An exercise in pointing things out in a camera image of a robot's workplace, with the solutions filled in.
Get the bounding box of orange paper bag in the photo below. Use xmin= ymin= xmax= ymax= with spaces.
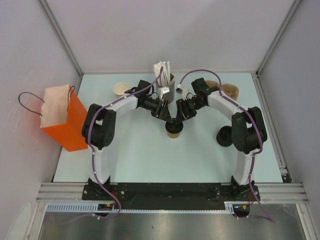
xmin=18 ymin=84 xmax=90 ymax=153

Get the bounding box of black plastic cup lid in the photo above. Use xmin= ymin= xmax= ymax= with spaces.
xmin=165 ymin=122 xmax=184 ymax=134

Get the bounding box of grey stirrer holder cup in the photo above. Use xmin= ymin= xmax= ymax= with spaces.
xmin=155 ymin=73 xmax=175 ymax=104

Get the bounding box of single brown paper cup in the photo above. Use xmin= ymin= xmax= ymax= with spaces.
xmin=167 ymin=132 xmax=180 ymax=139

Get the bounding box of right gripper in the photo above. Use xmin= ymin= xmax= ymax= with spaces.
xmin=175 ymin=97 xmax=206 ymax=125

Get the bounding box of stack of brown paper cups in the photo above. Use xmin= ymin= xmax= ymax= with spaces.
xmin=112 ymin=82 xmax=130 ymax=98

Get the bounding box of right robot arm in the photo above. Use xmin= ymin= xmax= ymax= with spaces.
xmin=174 ymin=78 xmax=268 ymax=201

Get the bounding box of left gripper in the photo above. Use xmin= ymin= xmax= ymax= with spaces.
xmin=140 ymin=97 xmax=173 ymax=123

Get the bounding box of aluminium frame rail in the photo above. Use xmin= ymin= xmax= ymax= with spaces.
xmin=256 ymin=183 xmax=309 ymax=204

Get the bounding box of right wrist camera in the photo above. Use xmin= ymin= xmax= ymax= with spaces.
xmin=175 ymin=84 xmax=190 ymax=100

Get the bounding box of white wrapped stirrers bundle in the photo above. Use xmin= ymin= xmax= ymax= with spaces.
xmin=153 ymin=61 xmax=172 ymax=87

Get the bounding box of white slotted cable duct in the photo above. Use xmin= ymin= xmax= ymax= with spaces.
xmin=46 ymin=202 xmax=114 ymax=213

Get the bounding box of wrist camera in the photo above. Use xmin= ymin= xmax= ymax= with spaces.
xmin=157 ymin=86 xmax=170 ymax=101
xmin=175 ymin=84 xmax=190 ymax=100

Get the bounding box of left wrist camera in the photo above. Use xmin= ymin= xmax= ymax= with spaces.
xmin=157 ymin=86 xmax=170 ymax=101

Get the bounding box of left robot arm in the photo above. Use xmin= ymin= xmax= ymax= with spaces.
xmin=81 ymin=80 xmax=173 ymax=200

